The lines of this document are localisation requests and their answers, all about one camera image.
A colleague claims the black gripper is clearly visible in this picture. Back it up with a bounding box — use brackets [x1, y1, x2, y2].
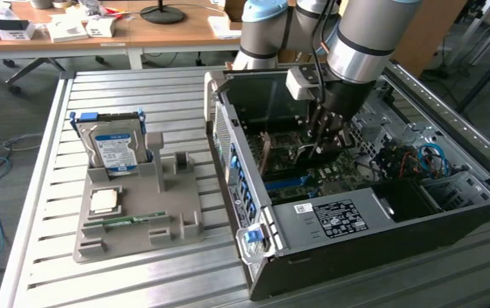
[312, 78, 376, 130]

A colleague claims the black graphics card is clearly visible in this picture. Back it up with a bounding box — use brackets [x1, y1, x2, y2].
[256, 130, 345, 176]

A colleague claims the CPU socket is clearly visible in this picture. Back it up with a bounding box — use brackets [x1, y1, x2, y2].
[269, 132, 300, 150]

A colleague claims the green motherboard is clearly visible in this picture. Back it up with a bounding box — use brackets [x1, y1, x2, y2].
[244, 117, 383, 206]

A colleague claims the wooden cabinet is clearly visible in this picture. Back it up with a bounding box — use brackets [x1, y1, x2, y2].
[389, 0, 471, 78]

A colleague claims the blue expansion slot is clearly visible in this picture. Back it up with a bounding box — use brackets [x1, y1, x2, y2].
[264, 176, 308, 191]

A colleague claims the white paper stack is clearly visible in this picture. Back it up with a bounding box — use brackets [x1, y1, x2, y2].
[205, 15, 244, 40]

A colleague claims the grey power supply unit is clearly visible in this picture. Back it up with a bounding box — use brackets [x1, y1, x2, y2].
[269, 187, 395, 250]

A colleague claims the blue case latch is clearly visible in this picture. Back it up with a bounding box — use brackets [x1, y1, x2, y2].
[244, 226, 264, 243]

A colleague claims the open black PC case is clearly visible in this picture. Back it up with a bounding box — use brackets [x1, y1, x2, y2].
[203, 58, 490, 302]

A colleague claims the black monitor stand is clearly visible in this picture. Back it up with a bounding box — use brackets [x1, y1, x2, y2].
[139, 0, 188, 25]

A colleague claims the grey parts rack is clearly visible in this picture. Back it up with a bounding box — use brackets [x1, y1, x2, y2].
[71, 131, 207, 264]

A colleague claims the small white printed box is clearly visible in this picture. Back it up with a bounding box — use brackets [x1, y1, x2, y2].
[84, 17, 117, 39]

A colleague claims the green RAM stick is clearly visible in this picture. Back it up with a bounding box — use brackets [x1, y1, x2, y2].
[99, 211, 167, 227]

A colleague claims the silver CPU chip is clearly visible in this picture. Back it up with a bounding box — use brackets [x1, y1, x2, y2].
[89, 189, 119, 214]

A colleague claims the flat white box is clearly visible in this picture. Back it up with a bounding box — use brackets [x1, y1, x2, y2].
[47, 14, 89, 44]

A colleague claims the black chair base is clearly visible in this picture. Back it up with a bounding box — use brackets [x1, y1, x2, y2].
[4, 57, 67, 94]

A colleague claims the wooden desk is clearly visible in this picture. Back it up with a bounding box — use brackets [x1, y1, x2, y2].
[0, 0, 364, 70]

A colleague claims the cardboard box with white label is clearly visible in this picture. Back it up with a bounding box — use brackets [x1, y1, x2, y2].
[0, 19, 37, 42]

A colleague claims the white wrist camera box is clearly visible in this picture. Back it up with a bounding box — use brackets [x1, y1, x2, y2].
[285, 64, 329, 101]

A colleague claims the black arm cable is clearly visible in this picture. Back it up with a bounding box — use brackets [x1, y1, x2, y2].
[309, 0, 336, 108]

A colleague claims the orange wire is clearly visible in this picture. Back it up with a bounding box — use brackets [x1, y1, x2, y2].
[400, 150, 421, 178]

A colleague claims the blue wire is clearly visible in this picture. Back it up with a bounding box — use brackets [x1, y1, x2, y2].
[415, 144, 452, 179]

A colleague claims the hard disk with blue bracket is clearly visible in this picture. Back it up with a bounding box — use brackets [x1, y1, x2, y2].
[68, 108, 148, 176]

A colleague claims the grey floor cable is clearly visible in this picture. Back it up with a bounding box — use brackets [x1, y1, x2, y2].
[0, 133, 43, 152]

